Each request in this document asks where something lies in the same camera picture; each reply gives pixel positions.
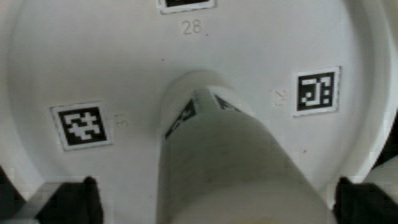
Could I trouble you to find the white round table top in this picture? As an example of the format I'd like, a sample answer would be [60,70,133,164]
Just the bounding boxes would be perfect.
[0,0,398,204]

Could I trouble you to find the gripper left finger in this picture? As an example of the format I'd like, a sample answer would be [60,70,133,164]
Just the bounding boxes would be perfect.
[5,175,106,224]

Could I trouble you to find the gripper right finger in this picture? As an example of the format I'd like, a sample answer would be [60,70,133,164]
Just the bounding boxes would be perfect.
[332,177,398,224]

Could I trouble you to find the white cylindrical table leg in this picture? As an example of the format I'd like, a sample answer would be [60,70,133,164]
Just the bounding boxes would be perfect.
[154,84,339,224]

